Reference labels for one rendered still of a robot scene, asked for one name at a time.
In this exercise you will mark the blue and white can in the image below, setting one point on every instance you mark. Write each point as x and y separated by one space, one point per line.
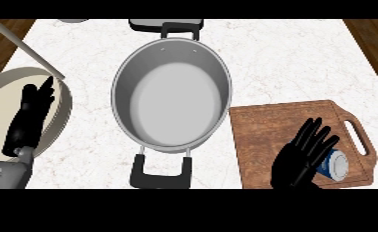
338 166

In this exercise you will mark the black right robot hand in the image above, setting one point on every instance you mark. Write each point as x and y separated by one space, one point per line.
302 156

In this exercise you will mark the brown wooden cutting board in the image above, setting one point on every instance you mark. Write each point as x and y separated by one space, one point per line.
276 136

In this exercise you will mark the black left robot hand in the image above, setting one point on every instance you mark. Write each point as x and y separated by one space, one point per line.
27 122

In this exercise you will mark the grey and black appliance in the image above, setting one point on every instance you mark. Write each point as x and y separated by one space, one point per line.
165 23

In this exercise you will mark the small grey object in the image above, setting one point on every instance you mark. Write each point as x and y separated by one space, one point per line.
73 20

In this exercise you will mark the grey steel pot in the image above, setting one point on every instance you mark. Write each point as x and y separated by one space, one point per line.
171 104

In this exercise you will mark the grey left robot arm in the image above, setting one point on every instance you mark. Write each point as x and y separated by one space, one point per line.
14 172

